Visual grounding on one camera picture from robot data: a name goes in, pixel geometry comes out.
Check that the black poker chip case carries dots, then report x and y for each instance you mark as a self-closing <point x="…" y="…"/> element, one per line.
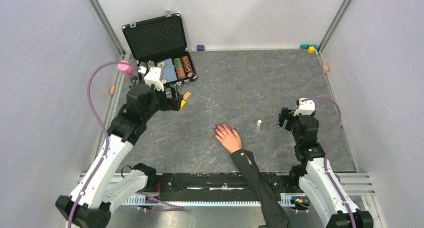
<point x="161" y="42"/>

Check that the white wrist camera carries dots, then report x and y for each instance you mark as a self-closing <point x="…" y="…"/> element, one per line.
<point x="304" y="107"/>
<point x="152" y="77"/>

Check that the mannequin hand with red nails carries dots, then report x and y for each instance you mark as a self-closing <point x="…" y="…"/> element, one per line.
<point x="229" y="138"/>

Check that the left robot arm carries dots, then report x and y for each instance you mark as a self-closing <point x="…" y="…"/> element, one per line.
<point x="93" y="201"/>

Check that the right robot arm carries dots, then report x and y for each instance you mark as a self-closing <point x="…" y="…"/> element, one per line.
<point x="315" y="177"/>

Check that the yellow block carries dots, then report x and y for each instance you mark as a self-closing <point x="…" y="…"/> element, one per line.
<point x="183" y="102"/>

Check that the orange wooden block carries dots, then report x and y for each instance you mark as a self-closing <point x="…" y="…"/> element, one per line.
<point x="186" y="95"/>

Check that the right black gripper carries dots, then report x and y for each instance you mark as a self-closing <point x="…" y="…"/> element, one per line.
<point x="286" y="114"/>

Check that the pink microphone on tripod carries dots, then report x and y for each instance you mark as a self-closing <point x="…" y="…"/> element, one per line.
<point x="126" y="68"/>

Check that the teal block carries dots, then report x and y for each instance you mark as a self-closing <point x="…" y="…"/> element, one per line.
<point x="307" y="46"/>

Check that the clear nail polish bottle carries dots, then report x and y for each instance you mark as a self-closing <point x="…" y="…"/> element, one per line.
<point x="258" y="125"/>

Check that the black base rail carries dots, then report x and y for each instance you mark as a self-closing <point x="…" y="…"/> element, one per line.
<point x="215" y="189"/>

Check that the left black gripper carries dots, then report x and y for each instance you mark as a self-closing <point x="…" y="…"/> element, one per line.
<point x="173" y="103"/>

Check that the yellow cube in corner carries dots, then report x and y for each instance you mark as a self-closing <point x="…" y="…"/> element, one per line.
<point x="311" y="49"/>

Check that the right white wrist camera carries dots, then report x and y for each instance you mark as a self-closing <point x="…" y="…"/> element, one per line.
<point x="304" y="107"/>

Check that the black pinstripe sleeve forearm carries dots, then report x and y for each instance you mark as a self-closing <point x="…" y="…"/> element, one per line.
<point x="273" y="213"/>

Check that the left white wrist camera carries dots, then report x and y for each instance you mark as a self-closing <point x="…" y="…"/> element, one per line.
<point x="152" y="77"/>

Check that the purple cube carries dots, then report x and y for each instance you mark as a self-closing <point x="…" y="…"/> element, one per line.
<point x="200" y="48"/>

